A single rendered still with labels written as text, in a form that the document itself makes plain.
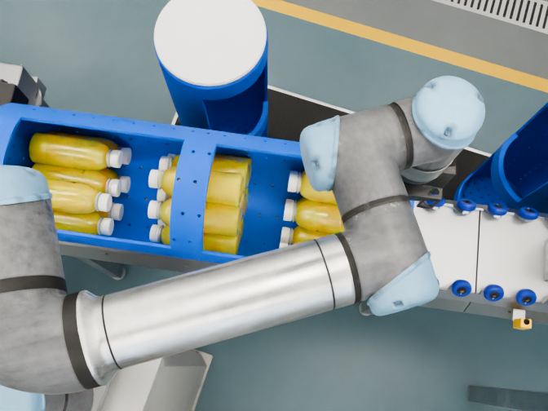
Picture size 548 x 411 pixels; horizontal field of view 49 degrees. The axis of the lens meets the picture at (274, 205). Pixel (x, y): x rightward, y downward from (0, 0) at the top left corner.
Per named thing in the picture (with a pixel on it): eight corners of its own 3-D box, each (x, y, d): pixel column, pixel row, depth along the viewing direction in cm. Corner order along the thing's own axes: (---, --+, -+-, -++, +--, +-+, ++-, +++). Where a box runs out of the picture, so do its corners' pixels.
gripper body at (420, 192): (430, 212, 87) (455, 188, 75) (371, 204, 87) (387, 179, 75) (434, 163, 89) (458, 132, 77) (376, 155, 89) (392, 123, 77)
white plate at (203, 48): (134, 61, 144) (135, 64, 146) (240, 100, 142) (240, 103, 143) (181, -30, 151) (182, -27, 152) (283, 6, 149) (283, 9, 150)
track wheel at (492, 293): (507, 290, 136) (506, 285, 138) (488, 288, 136) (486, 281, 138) (501, 304, 139) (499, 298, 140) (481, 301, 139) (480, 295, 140)
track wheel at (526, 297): (540, 295, 136) (538, 289, 137) (520, 292, 136) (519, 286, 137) (533, 309, 138) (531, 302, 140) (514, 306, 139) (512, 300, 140)
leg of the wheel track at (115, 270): (124, 280, 234) (73, 251, 174) (109, 279, 234) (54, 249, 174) (127, 266, 236) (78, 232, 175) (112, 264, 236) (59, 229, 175)
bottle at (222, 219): (238, 236, 130) (158, 226, 131) (242, 205, 131) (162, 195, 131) (235, 237, 123) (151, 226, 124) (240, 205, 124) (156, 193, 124)
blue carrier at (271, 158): (382, 301, 137) (411, 268, 111) (10, 247, 140) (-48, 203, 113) (390, 187, 147) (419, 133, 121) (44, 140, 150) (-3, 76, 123)
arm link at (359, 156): (328, 212, 60) (431, 184, 61) (297, 113, 63) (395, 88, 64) (322, 231, 67) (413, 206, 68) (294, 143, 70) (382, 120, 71)
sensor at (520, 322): (523, 329, 143) (532, 329, 138) (511, 328, 143) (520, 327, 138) (524, 298, 145) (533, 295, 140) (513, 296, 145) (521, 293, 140)
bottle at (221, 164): (250, 154, 131) (170, 143, 131) (245, 175, 126) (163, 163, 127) (249, 178, 136) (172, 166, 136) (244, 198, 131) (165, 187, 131)
